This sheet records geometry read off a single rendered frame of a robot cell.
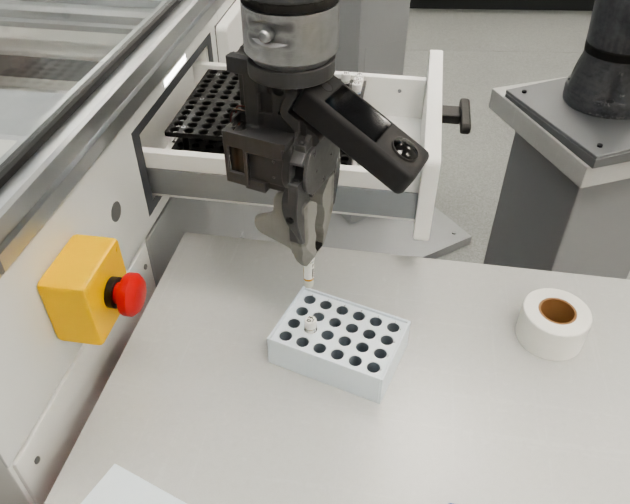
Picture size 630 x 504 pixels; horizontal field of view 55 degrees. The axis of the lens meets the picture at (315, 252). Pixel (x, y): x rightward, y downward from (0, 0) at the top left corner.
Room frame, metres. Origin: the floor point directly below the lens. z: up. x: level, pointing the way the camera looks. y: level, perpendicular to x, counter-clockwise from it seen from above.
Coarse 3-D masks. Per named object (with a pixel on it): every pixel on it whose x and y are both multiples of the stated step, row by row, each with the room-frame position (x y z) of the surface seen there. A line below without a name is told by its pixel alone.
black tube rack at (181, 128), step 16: (208, 80) 0.78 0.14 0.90; (224, 80) 0.78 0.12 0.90; (352, 80) 0.78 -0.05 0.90; (192, 96) 0.73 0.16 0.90; (208, 96) 0.74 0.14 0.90; (224, 96) 0.73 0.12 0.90; (192, 112) 0.69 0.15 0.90; (208, 112) 0.69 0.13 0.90; (224, 112) 0.69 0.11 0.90; (176, 128) 0.65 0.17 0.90; (192, 128) 0.65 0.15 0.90; (208, 128) 0.70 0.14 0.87; (176, 144) 0.66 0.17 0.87; (192, 144) 0.66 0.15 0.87; (208, 144) 0.66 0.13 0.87; (352, 160) 0.63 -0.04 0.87
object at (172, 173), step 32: (224, 64) 0.84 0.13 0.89; (384, 96) 0.80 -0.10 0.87; (416, 96) 0.79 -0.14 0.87; (160, 128) 0.71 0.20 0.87; (416, 128) 0.76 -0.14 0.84; (160, 160) 0.60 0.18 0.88; (192, 160) 0.59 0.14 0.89; (224, 160) 0.59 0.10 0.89; (160, 192) 0.60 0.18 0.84; (192, 192) 0.59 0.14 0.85; (224, 192) 0.59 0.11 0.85; (256, 192) 0.58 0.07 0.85; (352, 192) 0.56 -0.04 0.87; (384, 192) 0.56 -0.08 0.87; (416, 192) 0.55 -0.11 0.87
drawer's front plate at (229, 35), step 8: (232, 8) 0.97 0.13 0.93; (224, 16) 0.94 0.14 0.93; (232, 16) 0.94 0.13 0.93; (240, 16) 0.97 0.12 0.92; (224, 24) 0.91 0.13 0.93; (232, 24) 0.92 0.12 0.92; (240, 24) 0.97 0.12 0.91; (216, 32) 0.90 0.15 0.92; (224, 32) 0.89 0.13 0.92; (232, 32) 0.92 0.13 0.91; (240, 32) 0.96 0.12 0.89; (224, 40) 0.89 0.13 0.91; (232, 40) 0.92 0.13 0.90; (240, 40) 0.96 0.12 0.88; (224, 48) 0.89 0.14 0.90; (232, 48) 0.91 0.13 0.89; (224, 56) 0.89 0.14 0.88
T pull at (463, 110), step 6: (462, 102) 0.69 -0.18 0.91; (468, 102) 0.69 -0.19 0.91; (444, 108) 0.68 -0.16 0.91; (450, 108) 0.68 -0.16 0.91; (456, 108) 0.68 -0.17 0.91; (462, 108) 0.67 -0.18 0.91; (468, 108) 0.67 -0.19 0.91; (444, 114) 0.66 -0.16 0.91; (450, 114) 0.66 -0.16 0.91; (456, 114) 0.66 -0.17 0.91; (462, 114) 0.66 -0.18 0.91; (468, 114) 0.66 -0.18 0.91; (444, 120) 0.66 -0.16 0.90; (450, 120) 0.66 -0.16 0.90; (456, 120) 0.66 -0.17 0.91; (462, 120) 0.65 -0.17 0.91; (468, 120) 0.64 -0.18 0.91; (462, 126) 0.63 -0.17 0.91; (468, 126) 0.63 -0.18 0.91; (462, 132) 0.63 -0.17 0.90; (468, 132) 0.63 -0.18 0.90
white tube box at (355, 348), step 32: (288, 320) 0.43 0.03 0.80; (320, 320) 0.45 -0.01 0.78; (352, 320) 0.43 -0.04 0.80; (384, 320) 0.43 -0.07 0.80; (288, 352) 0.40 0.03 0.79; (320, 352) 0.40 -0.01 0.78; (352, 352) 0.39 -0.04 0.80; (384, 352) 0.40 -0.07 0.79; (352, 384) 0.37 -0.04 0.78; (384, 384) 0.36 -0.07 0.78
